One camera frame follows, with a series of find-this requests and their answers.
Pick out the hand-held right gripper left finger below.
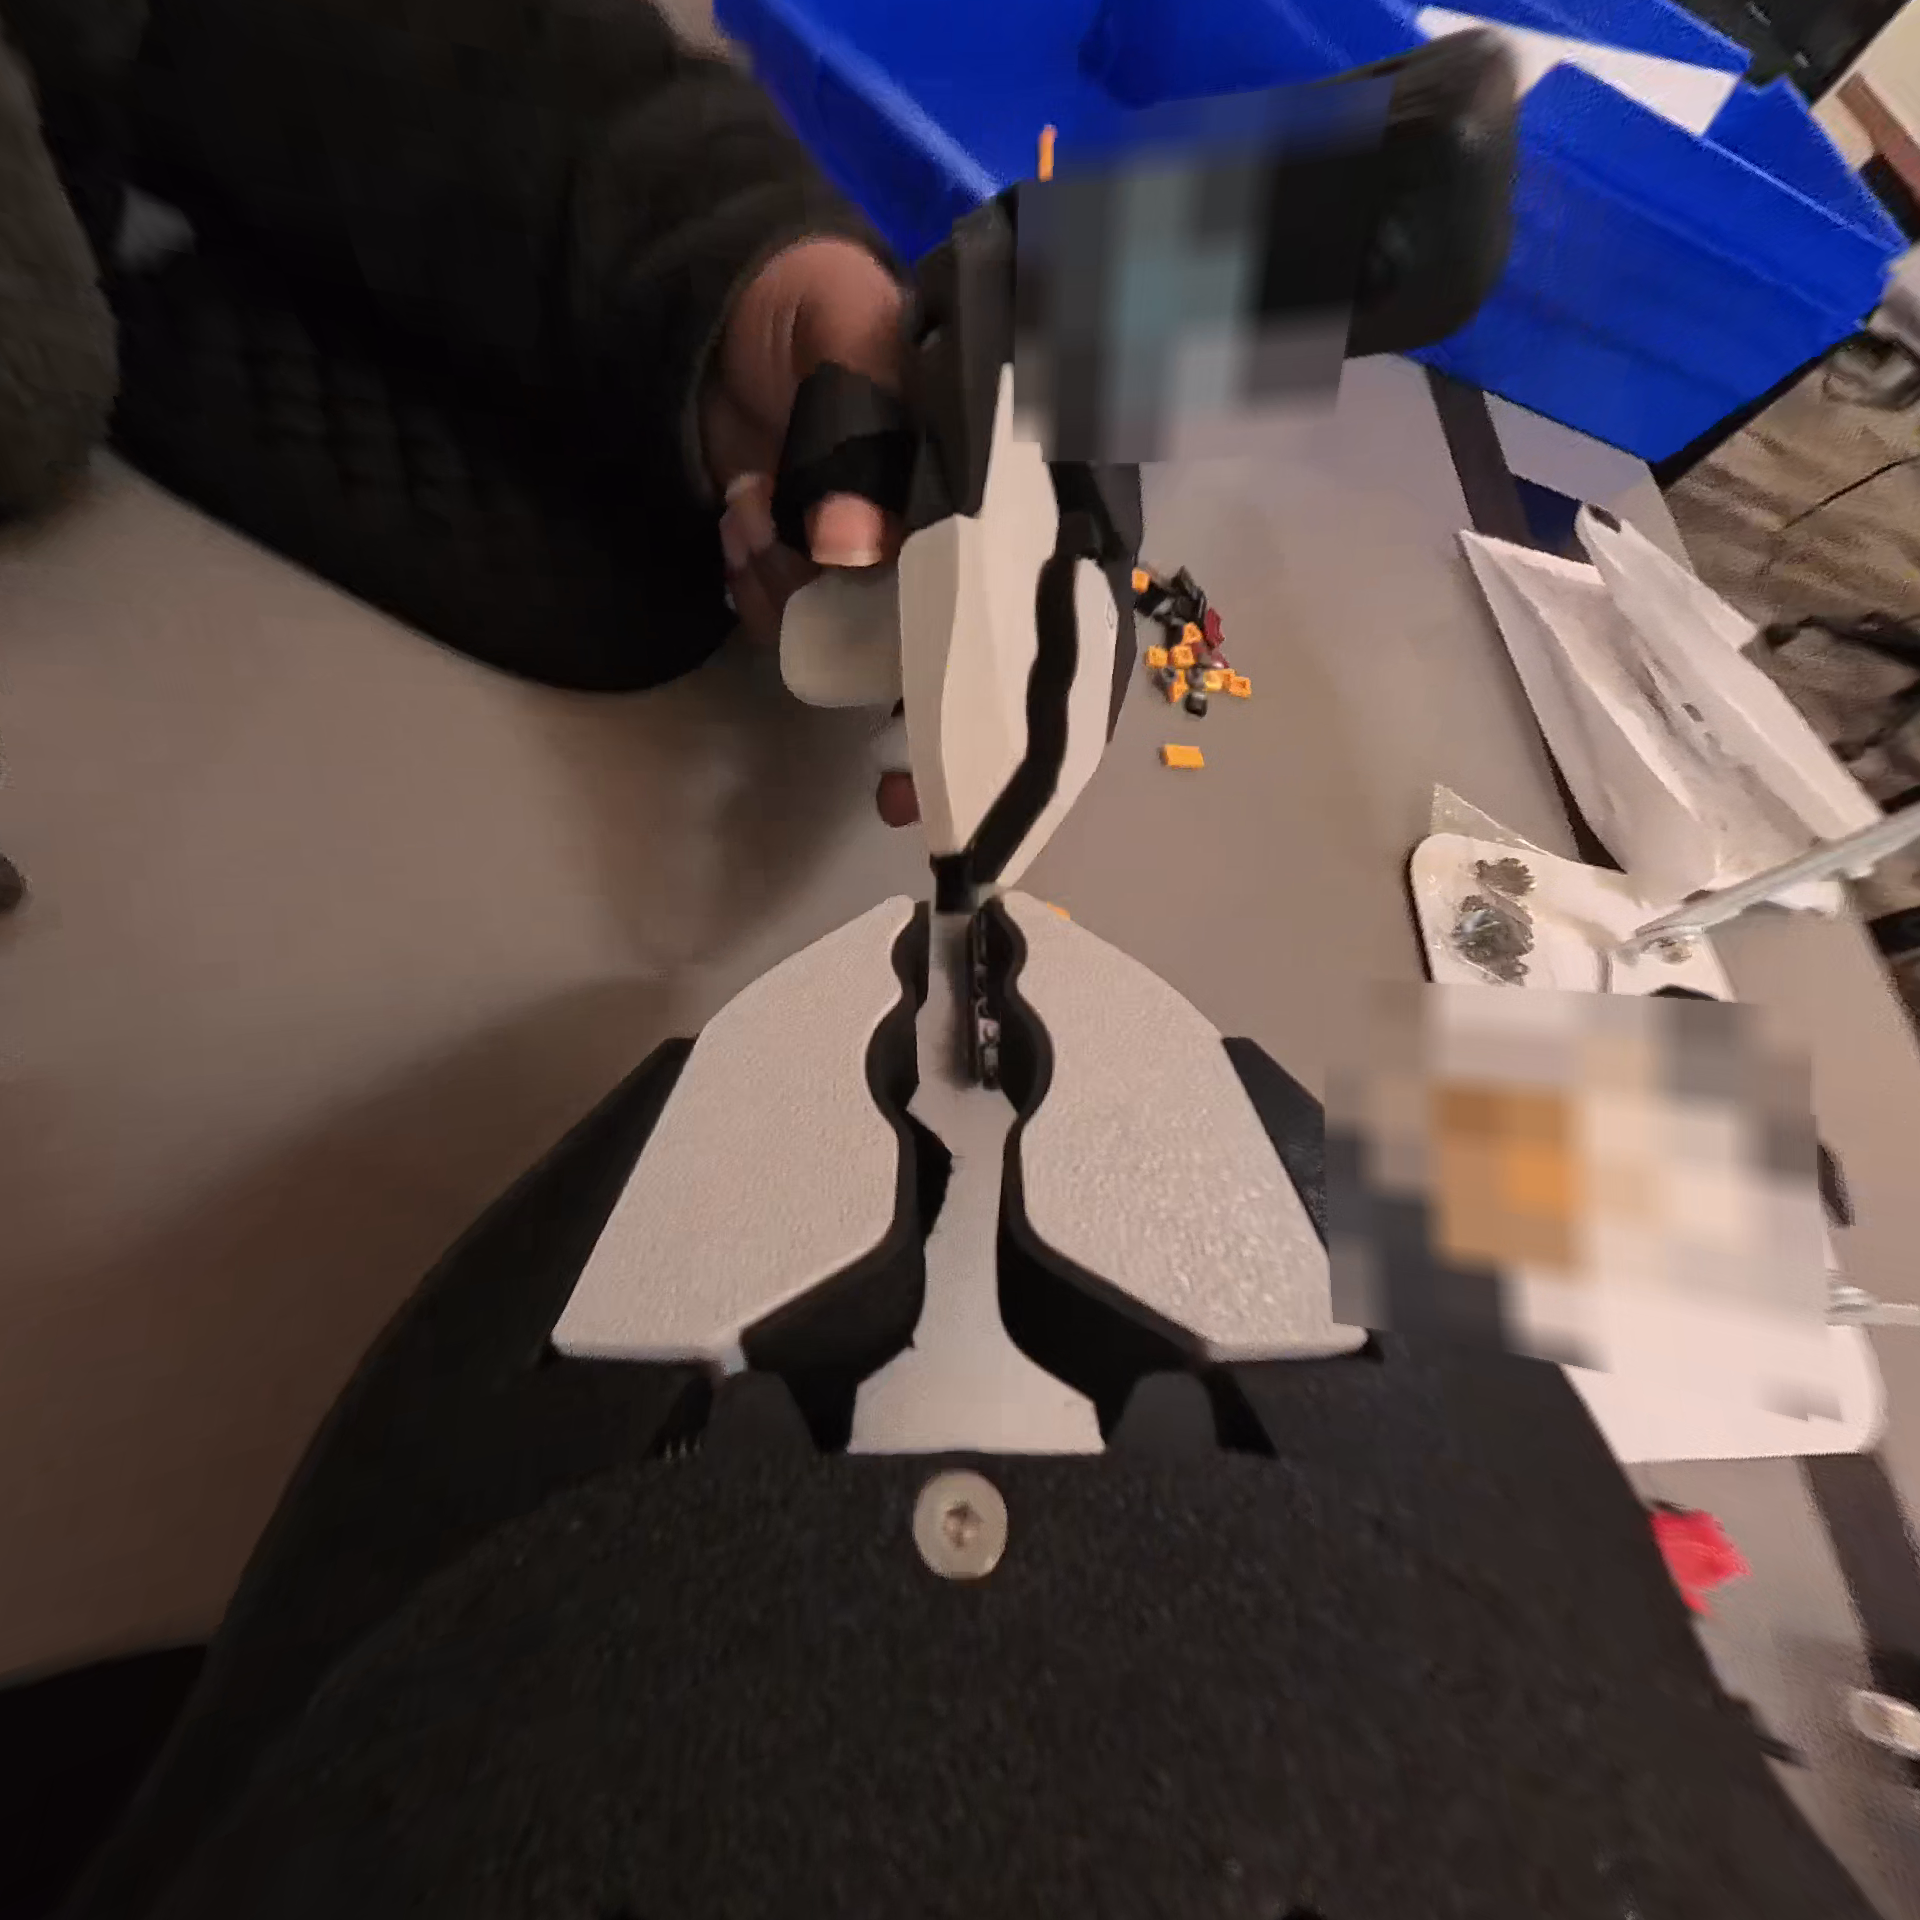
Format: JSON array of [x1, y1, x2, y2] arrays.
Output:
[[551, 894, 961, 1442]]

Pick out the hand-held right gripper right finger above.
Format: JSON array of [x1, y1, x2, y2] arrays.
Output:
[[990, 891, 1373, 1433]]

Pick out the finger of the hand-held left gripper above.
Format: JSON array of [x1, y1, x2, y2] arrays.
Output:
[[894, 420, 1085, 863], [971, 553, 1146, 894]]

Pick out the orange black lego car section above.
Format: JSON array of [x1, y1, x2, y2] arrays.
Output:
[[956, 894, 1070, 1092]]

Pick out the person's left forearm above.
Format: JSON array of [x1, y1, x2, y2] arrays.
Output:
[[89, 0, 905, 696]]

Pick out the pile of small lego pieces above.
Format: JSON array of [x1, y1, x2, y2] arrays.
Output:
[[1128, 560, 1258, 709]]

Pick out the plastic bag with lego pieces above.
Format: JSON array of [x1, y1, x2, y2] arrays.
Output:
[[1421, 780, 1617, 995]]

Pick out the red lego minifigure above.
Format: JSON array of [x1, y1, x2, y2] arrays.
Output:
[[1645, 1504, 1752, 1617]]

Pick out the person's left hand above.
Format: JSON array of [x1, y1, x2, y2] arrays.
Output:
[[697, 236, 923, 830]]

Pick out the blue plastic bin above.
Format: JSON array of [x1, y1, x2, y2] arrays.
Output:
[[712, 0, 1129, 260], [1080, 0, 1912, 464]]

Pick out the white rounded board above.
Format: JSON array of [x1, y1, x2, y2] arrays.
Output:
[[1405, 828, 1888, 1468]]

